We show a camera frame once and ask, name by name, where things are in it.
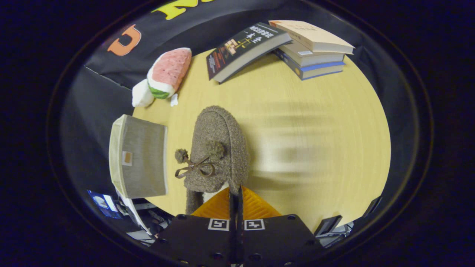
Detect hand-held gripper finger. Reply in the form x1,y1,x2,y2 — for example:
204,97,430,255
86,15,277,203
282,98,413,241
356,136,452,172
237,185,327,267
150,185,238,267

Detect brown fuzzy slipper shoe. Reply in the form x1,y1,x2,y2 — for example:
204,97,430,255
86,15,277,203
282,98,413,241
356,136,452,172
174,106,250,215

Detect grey fabric storage box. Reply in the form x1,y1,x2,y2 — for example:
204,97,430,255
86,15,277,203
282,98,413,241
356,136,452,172
109,114,168,199

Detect black flat panel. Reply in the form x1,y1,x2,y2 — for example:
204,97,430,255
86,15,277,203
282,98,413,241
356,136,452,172
362,195,382,218
315,215,343,236

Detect white paper sheet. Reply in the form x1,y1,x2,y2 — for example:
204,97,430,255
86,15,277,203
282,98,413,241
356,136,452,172
115,189,153,235

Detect computer monitor screen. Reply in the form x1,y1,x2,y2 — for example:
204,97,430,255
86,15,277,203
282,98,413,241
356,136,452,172
88,190,121,220

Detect white plush toy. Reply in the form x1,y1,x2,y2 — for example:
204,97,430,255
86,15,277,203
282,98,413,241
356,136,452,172
132,79,155,108

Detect watermelon slice plush toy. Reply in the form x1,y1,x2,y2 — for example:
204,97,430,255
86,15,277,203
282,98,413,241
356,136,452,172
147,47,193,107

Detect blue cover book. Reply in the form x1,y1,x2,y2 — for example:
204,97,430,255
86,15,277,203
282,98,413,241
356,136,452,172
274,50,346,81

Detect black cover book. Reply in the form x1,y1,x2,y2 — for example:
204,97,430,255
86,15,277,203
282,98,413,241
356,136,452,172
206,22,293,84

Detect grey cover book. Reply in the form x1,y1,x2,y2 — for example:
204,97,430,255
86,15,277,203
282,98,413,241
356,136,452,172
278,40,346,67

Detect beige cover book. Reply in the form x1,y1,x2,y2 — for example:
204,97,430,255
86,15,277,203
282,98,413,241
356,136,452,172
269,20,355,55

